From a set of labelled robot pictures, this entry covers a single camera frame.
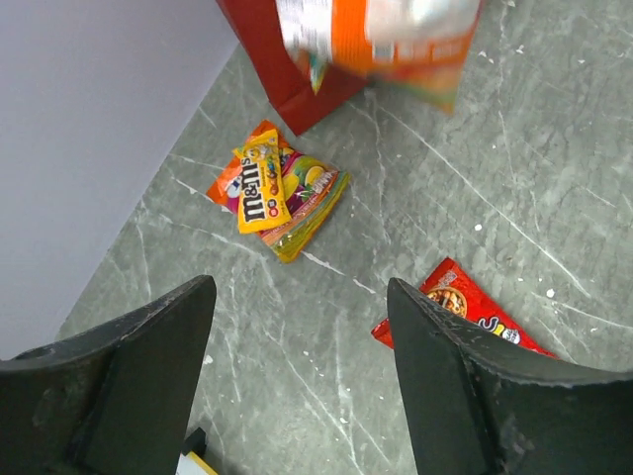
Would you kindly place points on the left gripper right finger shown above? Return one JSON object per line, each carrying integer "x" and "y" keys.
{"x": 478, "y": 404}

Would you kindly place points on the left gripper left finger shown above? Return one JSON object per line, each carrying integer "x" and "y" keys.
{"x": 112, "y": 400}

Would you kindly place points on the orange snack packet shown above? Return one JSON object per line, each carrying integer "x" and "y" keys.
{"x": 419, "y": 45}

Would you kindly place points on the red paper bag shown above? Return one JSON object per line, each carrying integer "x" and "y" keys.
{"x": 289, "y": 91}

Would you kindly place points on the yellow M&M's bag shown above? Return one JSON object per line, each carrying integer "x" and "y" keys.
{"x": 261, "y": 202}

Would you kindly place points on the orange Fox's candy bag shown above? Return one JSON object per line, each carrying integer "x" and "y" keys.
{"x": 312, "y": 188}

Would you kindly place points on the small whiteboard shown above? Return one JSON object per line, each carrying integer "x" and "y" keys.
{"x": 191, "y": 458}

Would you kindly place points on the small red snack packet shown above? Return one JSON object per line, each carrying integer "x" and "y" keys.
{"x": 450, "y": 287}

